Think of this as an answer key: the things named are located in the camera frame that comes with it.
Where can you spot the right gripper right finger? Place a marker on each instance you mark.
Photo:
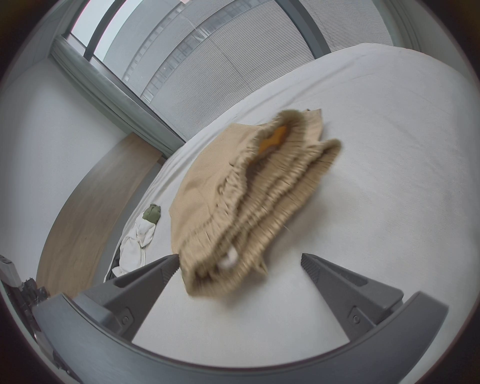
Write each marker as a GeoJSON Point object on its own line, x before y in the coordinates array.
{"type": "Point", "coordinates": [348, 292]}

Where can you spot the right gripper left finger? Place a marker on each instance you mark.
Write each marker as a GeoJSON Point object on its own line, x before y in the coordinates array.
{"type": "Point", "coordinates": [138, 288]}

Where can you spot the tan shorts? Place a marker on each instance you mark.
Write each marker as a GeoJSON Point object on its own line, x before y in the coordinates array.
{"type": "Point", "coordinates": [210, 180]}

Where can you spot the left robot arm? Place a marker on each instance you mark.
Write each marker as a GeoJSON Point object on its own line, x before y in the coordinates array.
{"type": "Point", "coordinates": [32, 290]}

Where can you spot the bed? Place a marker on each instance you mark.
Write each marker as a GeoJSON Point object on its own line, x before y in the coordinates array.
{"type": "Point", "coordinates": [375, 168]}

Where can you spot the dark grey garment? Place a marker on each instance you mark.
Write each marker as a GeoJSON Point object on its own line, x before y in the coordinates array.
{"type": "Point", "coordinates": [112, 268]}

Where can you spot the white garment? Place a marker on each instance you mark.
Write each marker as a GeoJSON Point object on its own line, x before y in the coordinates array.
{"type": "Point", "coordinates": [137, 243]}

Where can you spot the green garment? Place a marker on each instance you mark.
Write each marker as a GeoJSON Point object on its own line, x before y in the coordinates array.
{"type": "Point", "coordinates": [152, 214]}

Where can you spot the grey-green curtain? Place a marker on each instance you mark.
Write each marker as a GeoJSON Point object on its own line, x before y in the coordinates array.
{"type": "Point", "coordinates": [407, 20]}
{"type": "Point", "coordinates": [123, 108]}

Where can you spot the window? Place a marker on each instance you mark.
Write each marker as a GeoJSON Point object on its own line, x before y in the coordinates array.
{"type": "Point", "coordinates": [225, 48]}

